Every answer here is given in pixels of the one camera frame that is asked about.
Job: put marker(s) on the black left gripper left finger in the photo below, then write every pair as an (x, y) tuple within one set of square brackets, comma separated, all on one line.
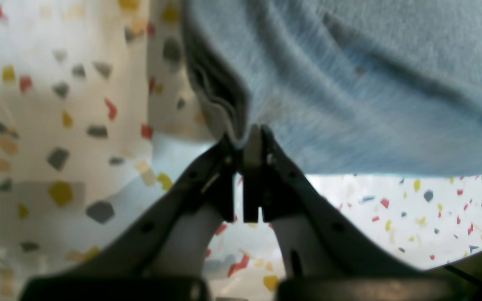
[(160, 256)]

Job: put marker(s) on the terrazzo pattern tablecloth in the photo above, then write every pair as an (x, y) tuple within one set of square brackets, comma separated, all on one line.
[(97, 121)]

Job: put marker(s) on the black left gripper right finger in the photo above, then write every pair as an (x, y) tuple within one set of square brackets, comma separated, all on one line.
[(326, 257)]

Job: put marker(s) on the grey t-shirt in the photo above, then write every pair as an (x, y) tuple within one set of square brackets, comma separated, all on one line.
[(346, 86)]

